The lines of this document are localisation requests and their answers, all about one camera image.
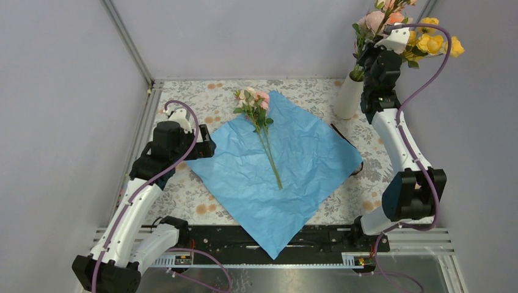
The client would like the brown ribbon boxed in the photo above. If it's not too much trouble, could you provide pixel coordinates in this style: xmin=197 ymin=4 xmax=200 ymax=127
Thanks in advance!
xmin=330 ymin=123 xmax=364 ymax=176

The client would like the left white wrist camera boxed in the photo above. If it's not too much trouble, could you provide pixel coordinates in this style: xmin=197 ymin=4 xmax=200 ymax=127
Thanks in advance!
xmin=164 ymin=107 xmax=192 ymax=134

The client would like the purple cable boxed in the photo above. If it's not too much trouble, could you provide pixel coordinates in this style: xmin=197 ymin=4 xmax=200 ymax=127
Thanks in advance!
xmin=372 ymin=23 xmax=453 ymax=293
xmin=90 ymin=100 xmax=233 ymax=293

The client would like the beige cylindrical vase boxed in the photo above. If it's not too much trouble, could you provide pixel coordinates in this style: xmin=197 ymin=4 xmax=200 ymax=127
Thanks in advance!
xmin=332 ymin=71 xmax=363 ymax=120

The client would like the white slotted cable duct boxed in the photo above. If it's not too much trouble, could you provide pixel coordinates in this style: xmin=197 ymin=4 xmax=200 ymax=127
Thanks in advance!
xmin=150 ymin=253 xmax=365 ymax=269

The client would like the floral patterned table mat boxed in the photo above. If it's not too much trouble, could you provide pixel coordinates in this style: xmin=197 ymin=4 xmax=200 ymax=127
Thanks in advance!
xmin=145 ymin=79 xmax=393 ymax=225

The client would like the left aluminium frame post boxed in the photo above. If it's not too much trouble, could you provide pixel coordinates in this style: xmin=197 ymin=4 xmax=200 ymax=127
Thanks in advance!
xmin=100 ymin=0 xmax=154 ymax=88

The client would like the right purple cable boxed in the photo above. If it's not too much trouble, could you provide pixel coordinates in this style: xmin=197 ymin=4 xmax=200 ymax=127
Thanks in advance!
xmin=372 ymin=23 xmax=453 ymax=293

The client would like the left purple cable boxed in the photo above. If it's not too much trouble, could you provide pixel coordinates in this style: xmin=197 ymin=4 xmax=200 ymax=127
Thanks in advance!
xmin=90 ymin=100 xmax=233 ymax=293

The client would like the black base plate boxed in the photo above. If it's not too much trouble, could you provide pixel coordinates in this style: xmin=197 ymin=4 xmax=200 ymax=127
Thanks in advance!
xmin=176 ymin=225 xmax=390 ymax=266

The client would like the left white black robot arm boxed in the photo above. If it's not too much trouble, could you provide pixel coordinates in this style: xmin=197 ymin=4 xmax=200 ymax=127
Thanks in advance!
xmin=71 ymin=121 xmax=216 ymax=292

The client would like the blue wrapping paper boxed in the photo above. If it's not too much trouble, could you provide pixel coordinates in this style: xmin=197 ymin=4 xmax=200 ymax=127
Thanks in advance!
xmin=188 ymin=91 xmax=362 ymax=259

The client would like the small pink rose stem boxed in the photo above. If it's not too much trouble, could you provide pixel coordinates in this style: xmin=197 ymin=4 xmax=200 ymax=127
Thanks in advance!
xmin=233 ymin=87 xmax=283 ymax=190

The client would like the dark pink flower stem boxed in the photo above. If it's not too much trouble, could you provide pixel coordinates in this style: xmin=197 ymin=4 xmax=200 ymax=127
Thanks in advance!
xmin=349 ymin=0 xmax=406 ymax=82

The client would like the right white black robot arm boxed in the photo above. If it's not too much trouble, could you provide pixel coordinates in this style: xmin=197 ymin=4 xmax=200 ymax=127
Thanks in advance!
xmin=350 ymin=43 xmax=447 ymax=251

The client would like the yellow rose stem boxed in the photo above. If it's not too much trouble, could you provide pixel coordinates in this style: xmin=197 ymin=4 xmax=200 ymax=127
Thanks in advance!
xmin=399 ymin=17 xmax=465 ymax=68

